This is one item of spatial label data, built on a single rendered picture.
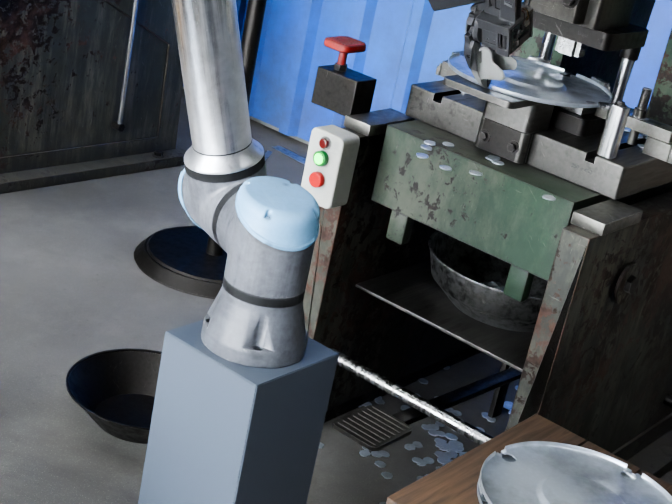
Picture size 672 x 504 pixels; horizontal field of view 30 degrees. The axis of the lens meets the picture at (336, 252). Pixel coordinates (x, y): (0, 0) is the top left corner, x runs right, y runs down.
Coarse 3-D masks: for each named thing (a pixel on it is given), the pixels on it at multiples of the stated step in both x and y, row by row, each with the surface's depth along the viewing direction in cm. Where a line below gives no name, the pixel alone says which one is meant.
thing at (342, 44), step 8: (328, 40) 227; (336, 40) 227; (344, 40) 228; (352, 40) 230; (336, 48) 226; (344, 48) 225; (352, 48) 226; (360, 48) 228; (344, 56) 229; (344, 64) 230
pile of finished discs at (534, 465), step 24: (504, 456) 181; (528, 456) 181; (552, 456) 182; (576, 456) 184; (600, 456) 185; (480, 480) 172; (504, 480) 174; (528, 480) 175; (552, 480) 175; (576, 480) 176; (600, 480) 179; (624, 480) 180; (648, 480) 181
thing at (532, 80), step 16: (448, 64) 216; (464, 64) 219; (528, 64) 230; (544, 64) 231; (496, 80) 213; (512, 80) 213; (528, 80) 215; (544, 80) 217; (560, 80) 222; (576, 80) 225; (592, 80) 225; (528, 96) 204; (544, 96) 209; (560, 96) 211; (576, 96) 213; (592, 96) 216; (608, 96) 218
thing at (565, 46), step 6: (558, 42) 225; (564, 42) 224; (570, 42) 223; (576, 42) 223; (558, 48) 225; (564, 48) 224; (570, 48) 223; (576, 48) 223; (582, 48) 223; (570, 54) 223; (576, 54) 223; (582, 54) 224
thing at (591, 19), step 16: (528, 0) 220; (544, 0) 215; (560, 0) 213; (576, 0) 211; (592, 0) 212; (608, 0) 213; (624, 0) 217; (560, 16) 213; (576, 16) 212; (592, 16) 213; (608, 16) 215; (624, 16) 220
